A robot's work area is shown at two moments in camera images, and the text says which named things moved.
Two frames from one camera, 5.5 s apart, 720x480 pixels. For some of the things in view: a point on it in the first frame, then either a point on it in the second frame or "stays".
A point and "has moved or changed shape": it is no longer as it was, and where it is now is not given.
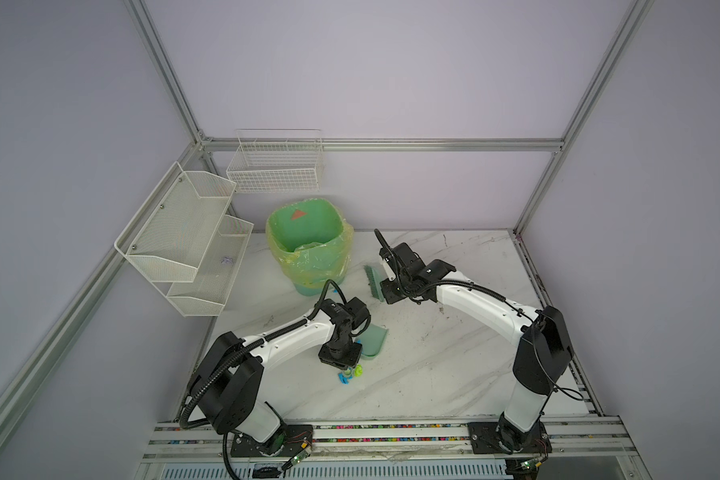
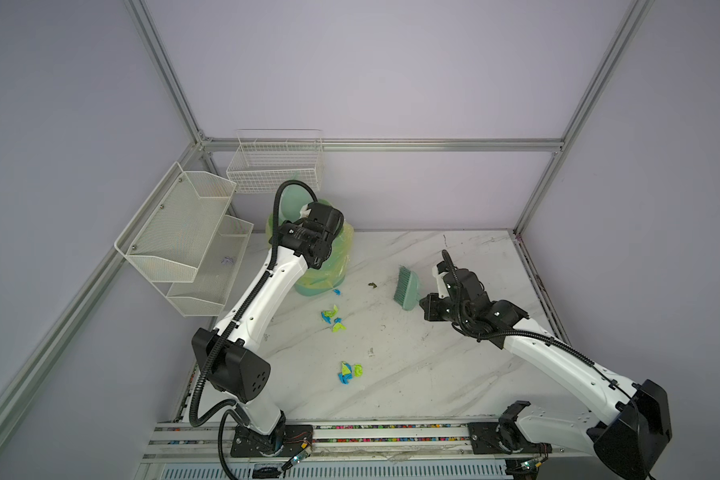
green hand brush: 374,281 has moved or changed shape
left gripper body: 341,355 -> 328,249
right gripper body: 394,289 -> 439,308
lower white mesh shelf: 207,294 stays
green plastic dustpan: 372,340 -> 291,201
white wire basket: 273,161 stays
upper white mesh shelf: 170,238 stays
